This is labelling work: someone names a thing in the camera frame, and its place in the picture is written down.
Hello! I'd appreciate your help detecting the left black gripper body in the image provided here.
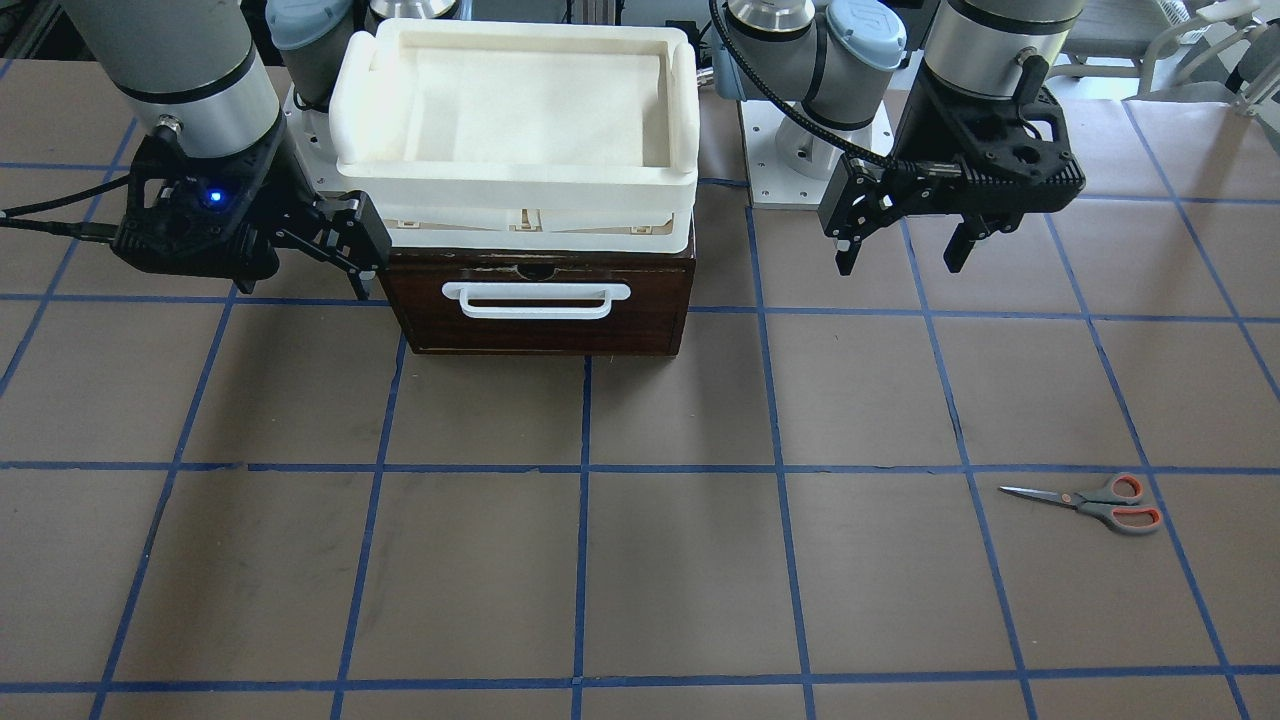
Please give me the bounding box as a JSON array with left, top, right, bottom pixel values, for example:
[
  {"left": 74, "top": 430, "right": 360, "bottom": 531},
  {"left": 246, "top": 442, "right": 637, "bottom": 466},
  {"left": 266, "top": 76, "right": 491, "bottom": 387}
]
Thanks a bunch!
[{"left": 818, "top": 72, "right": 1085, "bottom": 241}]

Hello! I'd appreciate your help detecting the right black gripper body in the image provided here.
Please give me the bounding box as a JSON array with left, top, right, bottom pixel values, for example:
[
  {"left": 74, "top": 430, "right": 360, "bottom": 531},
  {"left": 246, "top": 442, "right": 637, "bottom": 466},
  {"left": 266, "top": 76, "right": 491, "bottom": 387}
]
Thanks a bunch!
[{"left": 111, "top": 129, "right": 392, "bottom": 293}]

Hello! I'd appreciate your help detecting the wooden drawer with white handle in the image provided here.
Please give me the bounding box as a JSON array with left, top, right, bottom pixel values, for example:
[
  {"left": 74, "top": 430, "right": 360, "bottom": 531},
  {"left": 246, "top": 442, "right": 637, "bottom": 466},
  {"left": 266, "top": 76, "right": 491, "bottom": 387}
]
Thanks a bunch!
[{"left": 404, "top": 263, "right": 681, "bottom": 351}]

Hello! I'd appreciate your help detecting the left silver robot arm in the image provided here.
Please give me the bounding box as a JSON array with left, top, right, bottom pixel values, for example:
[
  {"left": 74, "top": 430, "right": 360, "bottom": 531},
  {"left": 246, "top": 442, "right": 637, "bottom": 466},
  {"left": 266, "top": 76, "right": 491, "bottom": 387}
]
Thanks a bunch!
[{"left": 709, "top": 1, "right": 1085, "bottom": 275}]

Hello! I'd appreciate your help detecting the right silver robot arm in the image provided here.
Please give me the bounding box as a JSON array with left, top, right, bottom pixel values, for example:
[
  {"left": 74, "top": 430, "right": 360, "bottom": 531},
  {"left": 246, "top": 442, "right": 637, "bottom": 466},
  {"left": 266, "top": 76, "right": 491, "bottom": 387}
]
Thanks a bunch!
[{"left": 63, "top": 1, "right": 390, "bottom": 300}]

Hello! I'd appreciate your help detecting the dark wooden drawer cabinet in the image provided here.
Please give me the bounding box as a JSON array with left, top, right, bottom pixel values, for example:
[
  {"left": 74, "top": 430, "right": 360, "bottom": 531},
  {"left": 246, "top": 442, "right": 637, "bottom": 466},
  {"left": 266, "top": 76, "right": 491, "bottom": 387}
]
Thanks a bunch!
[{"left": 380, "top": 240, "right": 698, "bottom": 357}]

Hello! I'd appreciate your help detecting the white plastic tray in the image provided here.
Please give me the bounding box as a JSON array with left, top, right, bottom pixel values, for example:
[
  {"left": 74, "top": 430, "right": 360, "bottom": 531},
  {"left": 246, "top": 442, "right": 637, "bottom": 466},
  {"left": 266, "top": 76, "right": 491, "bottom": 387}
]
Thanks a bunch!
[{"left": 328, "top": 19, "right": 700, "bottom": 254}]

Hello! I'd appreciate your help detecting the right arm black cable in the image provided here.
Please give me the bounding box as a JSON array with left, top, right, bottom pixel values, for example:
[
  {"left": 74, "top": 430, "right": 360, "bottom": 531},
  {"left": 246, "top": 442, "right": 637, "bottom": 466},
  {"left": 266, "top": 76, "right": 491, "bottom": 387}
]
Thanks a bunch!
[{"left": 0, "top": 172, "right": 136, "bottom": 243}]

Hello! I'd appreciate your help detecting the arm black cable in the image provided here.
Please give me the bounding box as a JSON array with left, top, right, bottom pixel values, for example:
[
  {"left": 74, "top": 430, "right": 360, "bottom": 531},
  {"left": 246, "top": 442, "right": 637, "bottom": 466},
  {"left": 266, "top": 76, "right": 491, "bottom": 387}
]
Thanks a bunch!
[
  {"left": 708, "top": 0, "right": 896, "bottom": 170},
  {"left": 0, "top": 172, "right": 136, "bottom": 243}
]

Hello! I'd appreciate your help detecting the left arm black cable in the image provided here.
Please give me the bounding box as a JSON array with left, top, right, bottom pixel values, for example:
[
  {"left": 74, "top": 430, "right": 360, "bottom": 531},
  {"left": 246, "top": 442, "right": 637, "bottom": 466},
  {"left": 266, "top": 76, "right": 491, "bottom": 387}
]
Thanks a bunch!
[{"left": 708, "top": 0, "right": 896, "bottom": 170}]

